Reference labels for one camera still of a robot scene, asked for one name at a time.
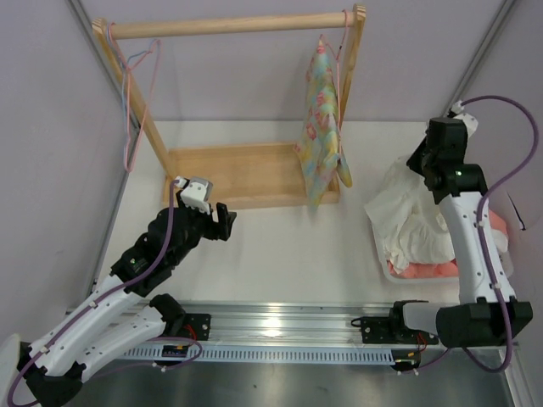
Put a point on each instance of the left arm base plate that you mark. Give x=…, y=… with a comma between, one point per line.
x=193, y=326

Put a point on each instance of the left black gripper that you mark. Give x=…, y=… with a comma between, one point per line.
x=220, y=230

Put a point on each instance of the blue wire hanger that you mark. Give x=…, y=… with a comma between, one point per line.
x=125, y=64

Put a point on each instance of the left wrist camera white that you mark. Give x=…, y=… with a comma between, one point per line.
x=194, y=193

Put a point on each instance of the wooden clothes rack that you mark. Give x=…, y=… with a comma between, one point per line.
x=245, y=176

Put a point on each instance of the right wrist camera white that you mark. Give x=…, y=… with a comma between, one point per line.
x=457, y=111

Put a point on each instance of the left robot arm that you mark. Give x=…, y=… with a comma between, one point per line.
x=55, y=367

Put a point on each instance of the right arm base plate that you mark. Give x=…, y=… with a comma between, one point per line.
x=390, y=330

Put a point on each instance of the perforated cable duct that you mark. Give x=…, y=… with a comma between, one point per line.
x=262, y=354

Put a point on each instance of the pink cloth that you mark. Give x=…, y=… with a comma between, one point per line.
x=449, y=269

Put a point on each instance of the white plastic basket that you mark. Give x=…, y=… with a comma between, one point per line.
x=378, y=241

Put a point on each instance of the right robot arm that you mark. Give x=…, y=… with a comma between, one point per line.
x=488, y=313

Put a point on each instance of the aluminium mounting rail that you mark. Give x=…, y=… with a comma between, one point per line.
x=283, y=324

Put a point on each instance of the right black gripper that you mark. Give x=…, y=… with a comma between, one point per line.
x=414, y=163

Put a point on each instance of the colourful floral patterned garment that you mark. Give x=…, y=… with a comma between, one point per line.
x=320, y=149

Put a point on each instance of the white pleated skirt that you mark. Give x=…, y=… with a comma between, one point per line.
x=405, y=216

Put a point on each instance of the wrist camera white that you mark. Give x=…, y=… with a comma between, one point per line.
x=194, y=193
x=457, y=111

